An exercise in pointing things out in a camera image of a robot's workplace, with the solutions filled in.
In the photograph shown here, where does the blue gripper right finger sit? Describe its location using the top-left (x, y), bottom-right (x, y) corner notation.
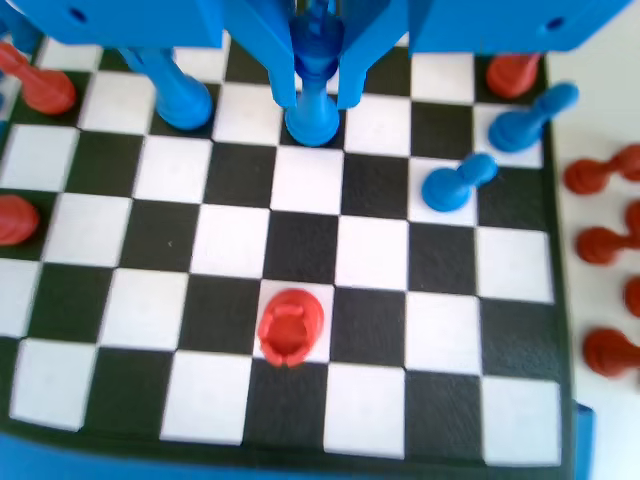
top-left (337, 0), bottom-right (416, 109)

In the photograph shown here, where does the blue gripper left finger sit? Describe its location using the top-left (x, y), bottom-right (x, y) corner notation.
top-left (199, 0), bottom-right (297, 108)

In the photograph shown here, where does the tall blue chess piece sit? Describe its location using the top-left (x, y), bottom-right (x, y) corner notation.
top-left (284, 0), bottom-right (347, 149)

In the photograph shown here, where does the red chess pawn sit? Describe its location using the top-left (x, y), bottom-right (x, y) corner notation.
top-left (0, 193), bottom-right (42, 247)
top-left (0, 41), bottom-right (78, 117)
top-left (485, 51), bottom-right (544, 100)
top-left (563, 144), bottom-right (640, 197)
top-left (575, 199), bottom-right (640, 267)

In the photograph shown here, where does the blue chess pawn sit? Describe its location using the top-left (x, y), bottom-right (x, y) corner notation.
top-left (488, 83), bottom-right (581, 155)
top-left (420, 151), bottom-right (500, 215)

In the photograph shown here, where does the red piece edge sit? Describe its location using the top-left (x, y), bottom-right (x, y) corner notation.
top-left (622, 276), bottom-right (640, 319)

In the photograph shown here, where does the black and white chessboard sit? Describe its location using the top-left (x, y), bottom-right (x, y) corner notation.
top-left (0, 29), bottom-right (577, 470)

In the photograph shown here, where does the red pawn top centre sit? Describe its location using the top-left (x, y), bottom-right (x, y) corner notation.
top-left (256, 288), bottom-right (327, 370)

